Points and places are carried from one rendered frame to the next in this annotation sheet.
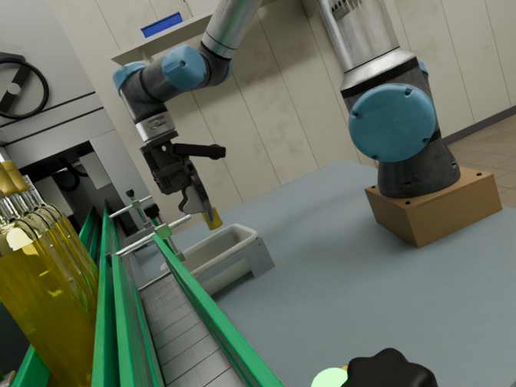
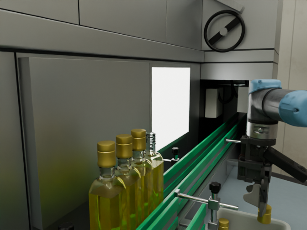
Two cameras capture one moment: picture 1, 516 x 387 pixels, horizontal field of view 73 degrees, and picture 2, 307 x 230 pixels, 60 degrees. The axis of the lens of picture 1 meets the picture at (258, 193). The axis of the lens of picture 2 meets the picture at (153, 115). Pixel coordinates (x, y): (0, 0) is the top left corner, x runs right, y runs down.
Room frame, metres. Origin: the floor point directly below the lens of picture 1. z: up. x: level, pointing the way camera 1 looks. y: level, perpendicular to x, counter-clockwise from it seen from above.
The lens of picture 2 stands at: (0.09, -0.16, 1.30)
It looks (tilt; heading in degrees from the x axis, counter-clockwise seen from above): 10 degrees down; 47
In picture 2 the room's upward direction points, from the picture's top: straight up
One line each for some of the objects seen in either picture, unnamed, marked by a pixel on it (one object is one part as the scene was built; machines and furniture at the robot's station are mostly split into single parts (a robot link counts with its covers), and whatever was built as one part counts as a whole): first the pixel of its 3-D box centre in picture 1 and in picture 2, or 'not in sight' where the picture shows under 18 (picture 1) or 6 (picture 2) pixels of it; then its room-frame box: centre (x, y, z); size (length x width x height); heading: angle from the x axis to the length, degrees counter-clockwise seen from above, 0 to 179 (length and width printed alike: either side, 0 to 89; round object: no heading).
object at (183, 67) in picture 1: (179, 73); (298, 107); (0.73, 0.04, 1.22); 0.11 x 0.11 x 0.08; 59
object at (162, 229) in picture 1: (153, 240); (205, 203); (0.64, 0.22, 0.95); 0.17 x 0.03 x 0.12; 110
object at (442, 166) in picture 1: (412, 159); not in sight; (0.65, -0.31, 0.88); 0.15 x 0.15 x 0.10
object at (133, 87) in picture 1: (140, 92); (264, 101); (0.77, 0.14, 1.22); 0.09 x 0.08 x 0.11; 59
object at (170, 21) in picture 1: (164, 30); not in sight; (2.93, 0.14, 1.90); 0.32 x 0.22 x 0.10; 91
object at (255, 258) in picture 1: (206, 274); not in sight; (0.77, 0.19, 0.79); 0.27 x 0.17 x 0.08; 110
